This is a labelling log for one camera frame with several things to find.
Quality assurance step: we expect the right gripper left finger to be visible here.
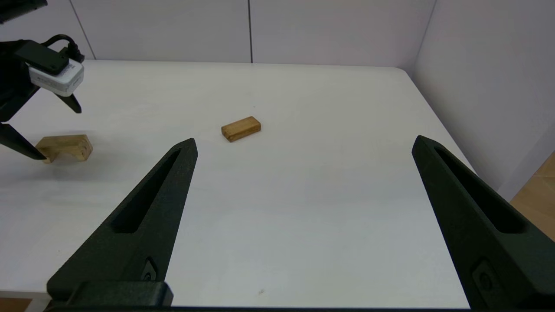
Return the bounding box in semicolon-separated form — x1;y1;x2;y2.
46;138;199;290

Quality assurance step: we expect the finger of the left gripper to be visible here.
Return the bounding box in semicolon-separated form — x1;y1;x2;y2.
55;94;82;114
0;123;46;161

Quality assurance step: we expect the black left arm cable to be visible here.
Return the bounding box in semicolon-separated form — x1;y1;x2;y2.
43;34;86;64

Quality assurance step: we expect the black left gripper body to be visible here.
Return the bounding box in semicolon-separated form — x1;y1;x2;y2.
0;40;40;123

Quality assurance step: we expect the rectangular wooden building block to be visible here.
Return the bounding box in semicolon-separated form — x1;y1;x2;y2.
221;116;262;143

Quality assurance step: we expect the arched wooden building block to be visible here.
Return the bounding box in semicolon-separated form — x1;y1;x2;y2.
36;134;93;164

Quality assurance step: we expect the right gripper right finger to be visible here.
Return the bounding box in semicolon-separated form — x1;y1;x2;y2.
411;135;555;310

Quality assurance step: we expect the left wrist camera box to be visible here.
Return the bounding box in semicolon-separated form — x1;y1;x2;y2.
15;40;85;97

